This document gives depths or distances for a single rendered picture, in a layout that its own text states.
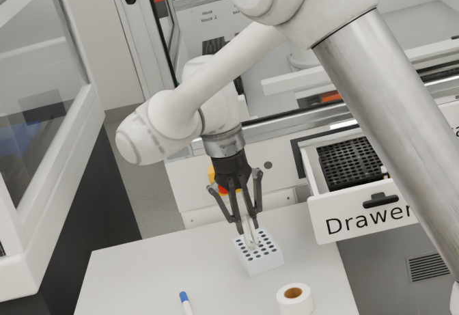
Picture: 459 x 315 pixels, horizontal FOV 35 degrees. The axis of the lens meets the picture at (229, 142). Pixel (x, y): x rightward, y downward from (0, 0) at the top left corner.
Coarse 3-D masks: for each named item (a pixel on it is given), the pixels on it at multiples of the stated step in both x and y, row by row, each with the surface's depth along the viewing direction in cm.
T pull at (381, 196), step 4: (372, 196) 149; (376, 196) 148; (380, 196) 148; (384, 196) 148; (388, 196) 147; (392, 196) 147; (396, 196) 146; (368, 200) 148; (372, 200) 147; (376, 200) 147; (380, 200) 147; (384, 200) 147; (388, 200) 147; (392, 200) 147; (396, 200) 147; (364, 204) 147; (368, 204) 147; (372, 204) 147; (376, 204) 147; (380, 204) 147; (384, 204) 147
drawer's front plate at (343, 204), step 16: (336, 192) 151; (352, 192) 150; (368, 192) 150; (384, 192) 150; (320, 208) 151; (336, 208) 151; (352, 208) 151; (368, 208) 151; (384, 208) 151; (320, 224) 152; (336, 224) 152; (352, 224) 153; (368, 224) 153; (384, 224) 153; (400, 224) 153; (320, 240) 154; (336, 240) 154
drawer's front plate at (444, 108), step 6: (450, 102) 178; (456, 102) 177; (444, 108) 177; (450, 108) 177; (456, 108) 177; (444, 114) 178; (450, 114) 178; (456, 114) 178; (450, 120) 179; (456, 120) 179; (456, 126) 179
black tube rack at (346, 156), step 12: (336, 144) 180; (348, 144) 178; (360, 144) 176; (324, 156) 175; (336, 156) 173; (348, 156) 171; (360, 156) 170; (372, 156) 168; (324, 168) 170; (336, 168) 167; (348, 168) 166; (360, 168) 164; (372, 168) 163; (336, 180) 162; (372, 180) 164
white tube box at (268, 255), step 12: (264, 228) 171; (240, 240) 170; (252, 240) 168; (264, 240) 167; (240, 252) 163; (252, 252) 163; (264, 252) 162; (276, 252) 160; (252, 264) 159; (264, 264) 160; (276, 264) 161
